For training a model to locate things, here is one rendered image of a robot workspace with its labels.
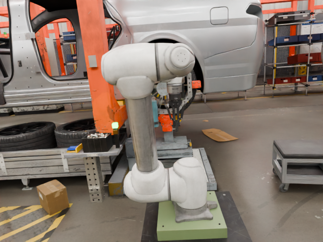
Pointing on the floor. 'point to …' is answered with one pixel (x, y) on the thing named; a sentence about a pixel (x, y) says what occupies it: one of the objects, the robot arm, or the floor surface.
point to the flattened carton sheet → (218, 135)
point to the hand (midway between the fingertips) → (176, 125)
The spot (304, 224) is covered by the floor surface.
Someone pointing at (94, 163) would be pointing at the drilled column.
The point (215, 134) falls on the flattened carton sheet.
